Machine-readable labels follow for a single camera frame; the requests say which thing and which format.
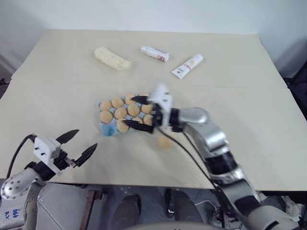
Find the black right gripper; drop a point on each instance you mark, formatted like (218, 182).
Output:
(160, 117)

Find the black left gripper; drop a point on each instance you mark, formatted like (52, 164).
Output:
(63, 161)

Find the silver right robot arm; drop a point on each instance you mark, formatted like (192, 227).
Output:
(216, 137)

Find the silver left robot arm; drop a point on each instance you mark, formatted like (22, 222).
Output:
(14, 185)

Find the brown egg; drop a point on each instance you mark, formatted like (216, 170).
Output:
(146, 109)
(129, 96)
(133, 109)
(105, 104)
(105, 116)
(147, 119)
(117, 102)
(121, 128)
(120, 113)
(164, 143)
(137, 119)

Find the blue egg carton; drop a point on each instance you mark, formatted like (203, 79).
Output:
(108, 130)

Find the white spray bottle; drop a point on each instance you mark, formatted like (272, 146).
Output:
(154, 54)

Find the vacuum-packed pale corn cob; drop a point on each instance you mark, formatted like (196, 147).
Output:
(111, 58)

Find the rusty metal table leg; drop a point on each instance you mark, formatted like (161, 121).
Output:
(87, 210)

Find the white cream tube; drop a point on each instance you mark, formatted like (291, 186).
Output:
(188, 65)

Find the dark rounded shape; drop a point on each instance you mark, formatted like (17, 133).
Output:
(128, 210)
(182, 206)

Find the grey panel with blue writing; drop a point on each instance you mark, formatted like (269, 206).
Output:
(10, 214)

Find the black object beside table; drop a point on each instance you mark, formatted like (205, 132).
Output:
(298, 88)

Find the crumpled white cloth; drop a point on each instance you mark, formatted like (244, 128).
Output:
(293, 207)

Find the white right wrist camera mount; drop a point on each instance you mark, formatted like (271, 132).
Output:
(163, 98)

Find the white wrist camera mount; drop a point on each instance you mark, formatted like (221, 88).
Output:
(45, 147)
(163, 98)

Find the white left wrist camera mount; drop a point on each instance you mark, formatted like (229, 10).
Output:
(45, 147)

